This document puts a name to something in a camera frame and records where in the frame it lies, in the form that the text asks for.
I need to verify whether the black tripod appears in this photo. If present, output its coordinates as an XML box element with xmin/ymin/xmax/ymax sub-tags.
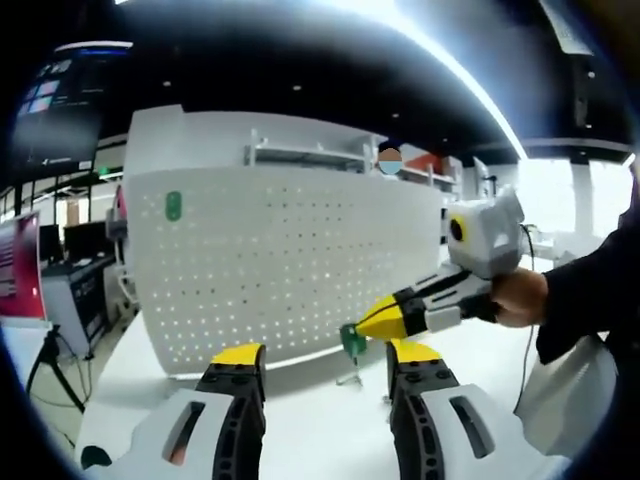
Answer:
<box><xmin>25</xmin><ymin>324</ymin><xmax>90</xmax><ymax>417</ymax></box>

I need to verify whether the dark side desk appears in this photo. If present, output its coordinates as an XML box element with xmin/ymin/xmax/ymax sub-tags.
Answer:
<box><xmin>42</xmin><ymin>254</ymin><xmax>119</xmax><ymax>352</ymax></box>

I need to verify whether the black computer monitor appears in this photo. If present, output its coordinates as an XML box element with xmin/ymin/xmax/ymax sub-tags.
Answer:
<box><xmin>62</xmin><ymin>222</ymin><xmax>109</xmax><ymax>262</ymax></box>

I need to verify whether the person's right hand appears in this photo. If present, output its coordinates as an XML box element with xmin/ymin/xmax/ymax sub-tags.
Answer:
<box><xmin>488</xmin><ymin>266</ymin><xmax>552</xmax><ymax>330</ymax></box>

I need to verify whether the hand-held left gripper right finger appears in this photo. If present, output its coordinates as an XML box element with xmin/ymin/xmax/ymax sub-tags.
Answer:
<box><xmin>384</xmin><ymin>338</ymin><xmax>549</xmax><ymax>480</ymax></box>

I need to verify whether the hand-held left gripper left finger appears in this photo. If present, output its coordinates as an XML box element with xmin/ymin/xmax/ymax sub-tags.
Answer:
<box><xmin>114</xmin><ymin>342</ymin><xmax>269</xmax><ymax>480</ymax></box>

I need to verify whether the green hook assembly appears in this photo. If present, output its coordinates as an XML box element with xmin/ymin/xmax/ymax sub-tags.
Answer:
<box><xmin>340</xmin><ymin>323</ymin><xmax>368</xmax><ymax>374</ymax></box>
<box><xmin>164</xmin><ymin>191</ymin><xmax>184</xmax><ymax>223</ymax></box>

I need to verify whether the large dark wall screen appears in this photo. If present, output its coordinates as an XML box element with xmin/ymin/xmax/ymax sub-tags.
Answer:
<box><xmin>9</xmin><ymin>42</ymin><xmax>134</xmax><ymax>174</ymax></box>

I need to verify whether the black light stand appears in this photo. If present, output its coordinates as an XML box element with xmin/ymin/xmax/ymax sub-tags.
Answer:
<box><xmin>480</xmin><ymin>159</ymin><xmax>501</xmax><ymax>211</ymax></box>

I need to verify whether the white perforated mounting plate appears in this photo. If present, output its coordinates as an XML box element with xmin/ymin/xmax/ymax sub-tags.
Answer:
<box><xmin>122</xmin><ymin>167</ymin><xmax>446</xmax><ymax>380</ymax></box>

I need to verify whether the grey storage shelf rack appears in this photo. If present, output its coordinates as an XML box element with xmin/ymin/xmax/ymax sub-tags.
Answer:
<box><xmin>243</xmin><ymin>128</ymin><xmax>374</xmax><ymax>174</ymax></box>

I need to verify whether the small white storage rack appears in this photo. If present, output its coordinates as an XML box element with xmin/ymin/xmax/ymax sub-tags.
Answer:
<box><xmin>399</xmin><ymin>152</ymin><xmax>464</xmax><ymax>194</ymax></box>

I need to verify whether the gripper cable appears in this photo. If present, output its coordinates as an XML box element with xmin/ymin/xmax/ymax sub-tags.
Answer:
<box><xmin>513</xmin><ymin>222</ymin><xmax>540</xmax><ymax>416</ymax></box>

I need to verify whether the white fabric item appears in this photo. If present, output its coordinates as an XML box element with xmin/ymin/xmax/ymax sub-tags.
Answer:
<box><xmin>514</xmin><ymin>333</ymin><xmax>622</xmax><ymax>457</ymax></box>

